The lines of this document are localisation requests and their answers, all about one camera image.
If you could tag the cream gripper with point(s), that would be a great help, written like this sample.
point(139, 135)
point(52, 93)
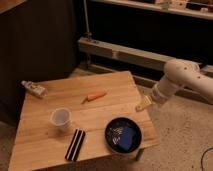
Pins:
point(145, 102)

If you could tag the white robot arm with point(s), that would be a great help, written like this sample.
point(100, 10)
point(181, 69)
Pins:
point(178, 73)

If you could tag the black round bowl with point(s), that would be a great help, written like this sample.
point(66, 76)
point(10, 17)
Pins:
point(113, 131)

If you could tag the blue cloth in bowl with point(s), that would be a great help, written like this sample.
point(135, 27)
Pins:
point(126, 138)

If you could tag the long grey case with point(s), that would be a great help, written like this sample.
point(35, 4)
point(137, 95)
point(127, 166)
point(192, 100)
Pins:
point(141, 58)

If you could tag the orange carrot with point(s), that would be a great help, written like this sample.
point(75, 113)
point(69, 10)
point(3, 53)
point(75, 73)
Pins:
point(93, 96)

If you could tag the low wooden table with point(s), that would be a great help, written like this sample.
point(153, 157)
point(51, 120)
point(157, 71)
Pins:
point(88, 103)

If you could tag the black white striped block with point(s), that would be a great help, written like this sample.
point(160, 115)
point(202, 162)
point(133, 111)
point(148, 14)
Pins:
point(75, 145)

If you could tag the metal vertical pole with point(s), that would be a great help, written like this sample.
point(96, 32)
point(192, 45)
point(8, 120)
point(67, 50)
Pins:
point(88, 33)

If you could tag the small clear plastic bottle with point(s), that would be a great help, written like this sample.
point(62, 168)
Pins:
point(34, 88)

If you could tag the wooden shelf with items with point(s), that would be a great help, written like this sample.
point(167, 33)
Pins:
point(159, 8)

